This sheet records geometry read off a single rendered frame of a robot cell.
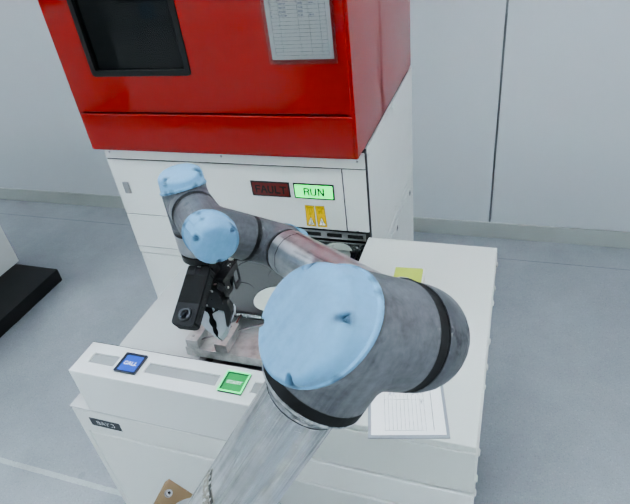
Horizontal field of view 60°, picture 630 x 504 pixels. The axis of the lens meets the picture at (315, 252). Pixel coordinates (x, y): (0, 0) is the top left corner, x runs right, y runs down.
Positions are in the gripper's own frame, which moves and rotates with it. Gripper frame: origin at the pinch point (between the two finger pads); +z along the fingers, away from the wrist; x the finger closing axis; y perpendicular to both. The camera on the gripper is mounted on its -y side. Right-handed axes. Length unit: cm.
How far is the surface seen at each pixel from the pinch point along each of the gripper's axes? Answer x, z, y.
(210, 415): 4.6, 20.0, -4.4
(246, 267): 19, 20, 46
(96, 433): 41, 38, -5
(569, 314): -85, 111, 147
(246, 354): 5.4, 22.1, 15.6
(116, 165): 63, -4, 58
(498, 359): -55, 110, 111
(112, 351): 32.8, 14.1, 3.0
